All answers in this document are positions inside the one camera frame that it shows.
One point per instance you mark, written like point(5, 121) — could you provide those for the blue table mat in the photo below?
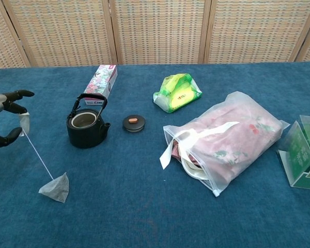
point(134, 196)

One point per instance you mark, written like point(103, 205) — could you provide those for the black cast iron teapot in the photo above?
point(87, 137)

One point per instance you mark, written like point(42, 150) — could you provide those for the black teapot lid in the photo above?
point(133, 124)

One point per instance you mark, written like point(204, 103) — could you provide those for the frosted bag with pink cloth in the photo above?
point(230, 144)

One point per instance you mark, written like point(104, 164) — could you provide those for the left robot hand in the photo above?
point(5, 103)

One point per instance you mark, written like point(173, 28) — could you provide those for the clear box of green packets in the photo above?
point(304, 155)

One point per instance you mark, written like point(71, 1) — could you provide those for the pink floral carton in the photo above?
point(100, 81)

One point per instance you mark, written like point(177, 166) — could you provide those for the green snack packet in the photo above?
point(179, 95)

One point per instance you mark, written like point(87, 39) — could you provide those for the woven bamboo folding screen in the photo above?
point(155, 31)

